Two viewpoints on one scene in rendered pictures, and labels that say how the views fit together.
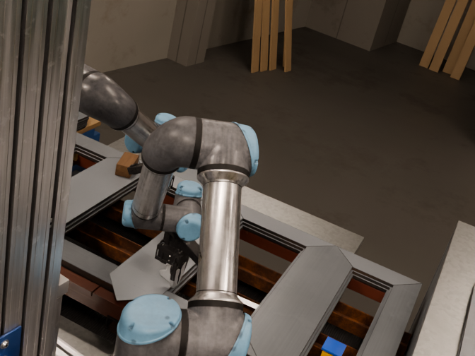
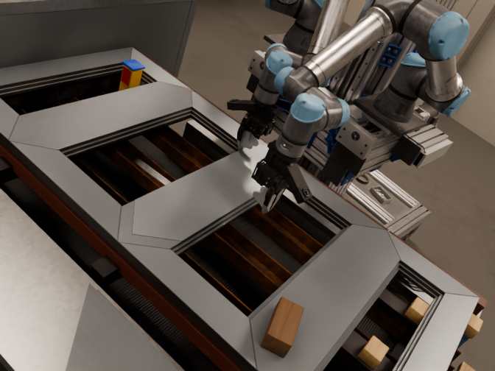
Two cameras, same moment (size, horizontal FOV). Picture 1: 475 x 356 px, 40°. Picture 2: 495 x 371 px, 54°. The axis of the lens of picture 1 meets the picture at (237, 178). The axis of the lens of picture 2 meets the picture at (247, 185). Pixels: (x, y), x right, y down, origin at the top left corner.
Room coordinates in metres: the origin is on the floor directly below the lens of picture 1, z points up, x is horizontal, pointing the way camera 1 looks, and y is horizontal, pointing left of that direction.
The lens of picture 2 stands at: (3.03, 0.30, 1.74)
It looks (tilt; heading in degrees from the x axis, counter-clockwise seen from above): 36 degrees down; 185
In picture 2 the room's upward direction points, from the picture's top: 23 degrees clockwise
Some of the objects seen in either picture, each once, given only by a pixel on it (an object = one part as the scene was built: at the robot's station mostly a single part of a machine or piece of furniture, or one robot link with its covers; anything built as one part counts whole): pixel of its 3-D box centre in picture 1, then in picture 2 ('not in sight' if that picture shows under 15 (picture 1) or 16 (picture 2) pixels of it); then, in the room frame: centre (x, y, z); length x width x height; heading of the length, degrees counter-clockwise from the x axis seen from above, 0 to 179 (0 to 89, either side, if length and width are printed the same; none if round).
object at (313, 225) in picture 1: (225, 196); (72, 341); (2.45, 0.03, 0.73); 1.20 x 0.26 x 0.03; 71
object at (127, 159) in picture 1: (127, 164); (282, 326); (2.27, 0.44, 0.87); 0.12 x 0.06 x 0.05; 179
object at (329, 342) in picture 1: (333, 349); (133, 66); (1.49, -0.39, 0.88); 0.06 x 0.06 x 0.02; 71
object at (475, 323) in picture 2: not in sight; (469, 324); (1.87, 0.97, 0.79); 0.06 x 0.05 x 0.04; 161
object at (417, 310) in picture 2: not in sight; (418, 311); (1.92, 0.81, 0.79); 0.06 x 0.05 x 0.04; 161
